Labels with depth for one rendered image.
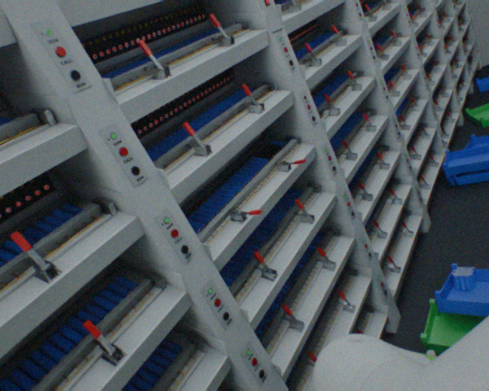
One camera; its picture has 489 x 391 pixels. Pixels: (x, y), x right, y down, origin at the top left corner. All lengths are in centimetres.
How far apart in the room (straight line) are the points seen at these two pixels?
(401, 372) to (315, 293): 89
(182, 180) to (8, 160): 33
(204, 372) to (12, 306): 44
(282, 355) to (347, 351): 69
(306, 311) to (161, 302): 54
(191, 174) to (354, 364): 56
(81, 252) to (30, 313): 12
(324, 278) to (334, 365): 87
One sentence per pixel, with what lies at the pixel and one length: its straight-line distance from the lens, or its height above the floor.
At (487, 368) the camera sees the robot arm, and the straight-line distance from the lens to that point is 36.
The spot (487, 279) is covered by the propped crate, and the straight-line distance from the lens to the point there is 191.
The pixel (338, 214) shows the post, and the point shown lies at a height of 61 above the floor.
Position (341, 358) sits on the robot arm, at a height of 96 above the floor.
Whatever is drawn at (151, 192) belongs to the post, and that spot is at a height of 112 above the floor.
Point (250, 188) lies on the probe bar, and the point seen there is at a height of 94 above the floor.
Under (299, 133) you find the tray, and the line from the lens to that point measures 129.
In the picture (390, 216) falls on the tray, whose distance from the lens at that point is 187.
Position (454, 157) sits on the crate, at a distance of 275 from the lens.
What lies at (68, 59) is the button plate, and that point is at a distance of 76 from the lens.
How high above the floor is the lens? 128
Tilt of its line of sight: 20 degrees down
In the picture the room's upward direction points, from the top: 28 degrees counter-clockwise
